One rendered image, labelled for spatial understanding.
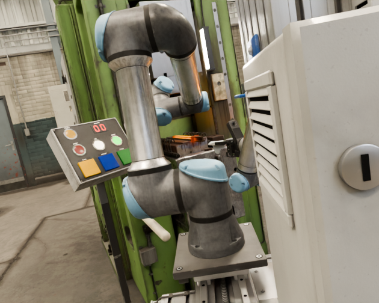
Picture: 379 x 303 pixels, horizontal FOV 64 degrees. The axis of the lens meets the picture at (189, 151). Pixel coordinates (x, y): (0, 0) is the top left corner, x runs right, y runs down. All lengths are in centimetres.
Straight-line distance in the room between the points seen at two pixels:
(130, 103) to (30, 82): 715
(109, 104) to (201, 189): 113
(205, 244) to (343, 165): 61
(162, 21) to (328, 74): 63
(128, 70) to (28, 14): 757
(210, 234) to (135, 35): 52
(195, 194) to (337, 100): 58
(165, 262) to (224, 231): 127
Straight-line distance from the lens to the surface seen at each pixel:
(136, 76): 79
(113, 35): 81
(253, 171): 112
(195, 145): 177
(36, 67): 789
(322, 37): 20
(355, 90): 20
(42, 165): 789
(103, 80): 178
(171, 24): 80
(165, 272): 205
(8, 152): 806
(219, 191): 75
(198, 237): 80
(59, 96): 709
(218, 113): 200
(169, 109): 112
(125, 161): 146
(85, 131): 148
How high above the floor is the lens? 120
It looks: 9 degrees down
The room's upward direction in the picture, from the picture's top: 11 degrees counter-clockwise
